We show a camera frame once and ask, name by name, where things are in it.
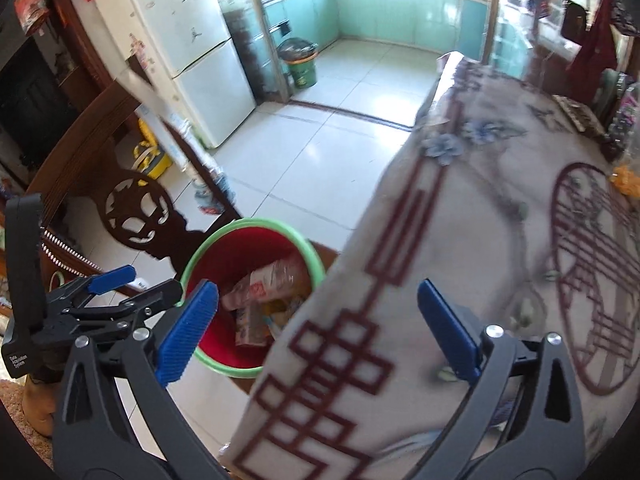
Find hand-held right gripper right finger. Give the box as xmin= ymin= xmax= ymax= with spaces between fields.
xmin=400 ymin=279 xmax=587 ymax=480

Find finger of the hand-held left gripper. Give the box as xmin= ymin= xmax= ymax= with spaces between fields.
xmin=67 ymin=279 xmax=185 ymax=346
xmin=47 ymin=265 xmax=137 ymax=313

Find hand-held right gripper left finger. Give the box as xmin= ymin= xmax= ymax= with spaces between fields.
xmin=52 ymin=279 xmax=251 ymax=480

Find red bucket with green rim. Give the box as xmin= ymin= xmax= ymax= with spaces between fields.
xmin=179 ymin=217 xmax=327 ymax=378

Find person's left forearm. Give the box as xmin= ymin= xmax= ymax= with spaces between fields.
xmin=22 ymin=374 xmax=55 ymax=438

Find black shoulder bag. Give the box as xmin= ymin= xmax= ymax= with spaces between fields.
xmin=560 ymin=0 xmax=588 ymax=43

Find carved wooden chair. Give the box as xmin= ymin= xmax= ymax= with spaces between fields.
xmin=30 ymin=80 xmax=241 ymax=281

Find white snack packet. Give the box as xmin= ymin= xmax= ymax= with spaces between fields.
xmin=220 ymin=259 xmax=306 ymax=311

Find clear bottle red label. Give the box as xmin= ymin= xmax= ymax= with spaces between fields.
xmin=192 ymin=180 xmax=226 ymax=216

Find yellow bag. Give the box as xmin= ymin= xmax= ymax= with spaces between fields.
xmin=131 ymin=120 xmax=173 ymax=181

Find brown plush cushion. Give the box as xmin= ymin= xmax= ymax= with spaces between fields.
xmin=0 ymin=380 xmax=31 ymax=431

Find black television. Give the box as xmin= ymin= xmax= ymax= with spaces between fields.
xmin=0 ymin=40 xmax=73 ymax=171

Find long white printed roll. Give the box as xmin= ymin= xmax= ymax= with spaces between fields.
xmin=117 ymin=57 xmax=236 ymax=211

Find clear zip bag orange snacks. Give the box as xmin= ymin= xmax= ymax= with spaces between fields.
xmin=597 ymin=72 xmax=640 ymax=196

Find white refrigerator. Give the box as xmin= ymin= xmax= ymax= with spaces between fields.
xmin=92 ymin=0 xmax=257 ymax=150

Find dark snack packet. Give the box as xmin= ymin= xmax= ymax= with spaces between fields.
xmin=555 ymin=95 xmax=608 ymax=133

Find red snack packet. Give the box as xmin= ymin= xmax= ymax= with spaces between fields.
xmin=14 ymin=0 xmax=51 ymax=36

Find green bin with black liner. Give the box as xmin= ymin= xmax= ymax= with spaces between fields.
xmin=276 ymin=37 xmax=319 ymax=90

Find maroon hanging garment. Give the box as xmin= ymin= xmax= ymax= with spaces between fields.
xmin=567 ymin=0 xmax=618 ymax=93

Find teal kitchen cabinets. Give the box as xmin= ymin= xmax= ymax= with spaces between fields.
xmin=255 ymin=0 xmax=493 ymax=73

